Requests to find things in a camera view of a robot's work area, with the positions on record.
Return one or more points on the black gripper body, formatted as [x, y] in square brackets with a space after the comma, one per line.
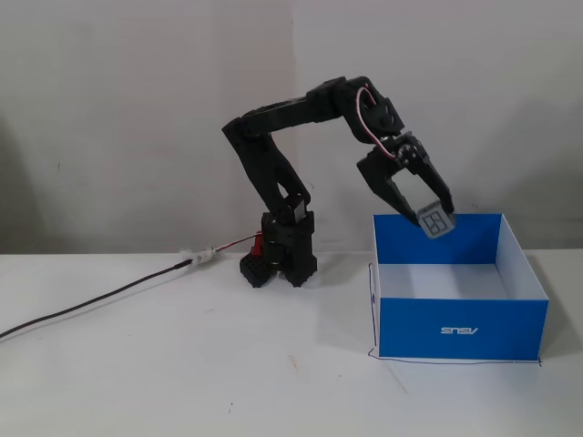
[382, 167]

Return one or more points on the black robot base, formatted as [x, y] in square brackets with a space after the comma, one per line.
[291, 255]

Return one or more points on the blue cardboard box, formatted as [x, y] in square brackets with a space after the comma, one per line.
[460, 325]

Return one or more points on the gray cube block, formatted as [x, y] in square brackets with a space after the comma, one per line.
[437, 221]

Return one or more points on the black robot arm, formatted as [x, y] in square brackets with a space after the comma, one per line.
[273, 164]

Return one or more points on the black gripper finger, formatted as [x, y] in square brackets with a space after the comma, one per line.
[398, 200]
[435, 182]

